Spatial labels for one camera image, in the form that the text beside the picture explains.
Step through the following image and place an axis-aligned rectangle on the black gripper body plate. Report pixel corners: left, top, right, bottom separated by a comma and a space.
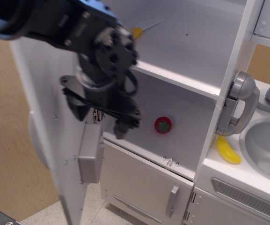
60, 75, 142, 128

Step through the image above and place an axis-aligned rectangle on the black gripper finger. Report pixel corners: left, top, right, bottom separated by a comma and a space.
114, 120, 131, 140
66, 95, 90, 121

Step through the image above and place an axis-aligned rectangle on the white toy fridge door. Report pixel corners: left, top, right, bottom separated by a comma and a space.
9, 37, 105, 225

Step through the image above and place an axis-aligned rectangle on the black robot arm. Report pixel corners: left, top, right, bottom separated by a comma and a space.
0, 0, 141, 139

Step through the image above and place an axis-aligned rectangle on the white fridge inner shelf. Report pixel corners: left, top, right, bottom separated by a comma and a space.
131, 61, 222, 101

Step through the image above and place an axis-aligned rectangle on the grey dispenser back box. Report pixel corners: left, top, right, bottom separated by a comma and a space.
78, 124, 104, 183

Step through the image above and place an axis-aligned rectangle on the red toy tomato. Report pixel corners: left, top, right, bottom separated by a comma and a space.
154, 117, 172, 134

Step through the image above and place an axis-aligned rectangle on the white lower freezer door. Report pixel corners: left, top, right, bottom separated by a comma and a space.
100, 141, 193, 225

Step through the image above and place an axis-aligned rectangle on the plywood board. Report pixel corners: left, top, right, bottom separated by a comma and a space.
0, 41, 58, 225

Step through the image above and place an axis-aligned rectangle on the brass door hinge upper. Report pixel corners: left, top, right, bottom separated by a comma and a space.
190, 192, 196, 203

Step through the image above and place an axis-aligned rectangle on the brass door hinge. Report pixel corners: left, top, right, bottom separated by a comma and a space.
185, 211, 190, 223
190, 192, 196, 203

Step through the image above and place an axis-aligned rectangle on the brass door hinge lower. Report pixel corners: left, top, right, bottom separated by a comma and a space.
185, 211, 190, 223

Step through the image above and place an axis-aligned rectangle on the yellow toy banana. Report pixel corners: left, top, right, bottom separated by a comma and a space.
216, 136, 241, 165

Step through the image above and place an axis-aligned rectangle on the grey toy telephone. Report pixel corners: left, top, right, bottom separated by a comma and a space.
216, 71, 260, 136

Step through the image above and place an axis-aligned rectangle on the silver toy sink bowl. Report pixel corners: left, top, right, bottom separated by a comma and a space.
239, 118, 270, 180

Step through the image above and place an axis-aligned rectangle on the grey oven vent panel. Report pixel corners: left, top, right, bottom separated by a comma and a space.
211, 177, 270, 217

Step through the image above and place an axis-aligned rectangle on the white upper cabinet shelf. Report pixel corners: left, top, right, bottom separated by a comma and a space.
249, 0, 270, 52

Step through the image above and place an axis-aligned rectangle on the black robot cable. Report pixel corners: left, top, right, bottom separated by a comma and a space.
120, 69, 140, 96

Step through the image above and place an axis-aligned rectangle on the yellow handled toy knife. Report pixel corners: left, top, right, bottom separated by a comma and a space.
131, 18, 165, 39

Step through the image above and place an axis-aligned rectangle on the grey freezer door handle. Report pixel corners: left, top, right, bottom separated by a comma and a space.
166, 186, 179, 218

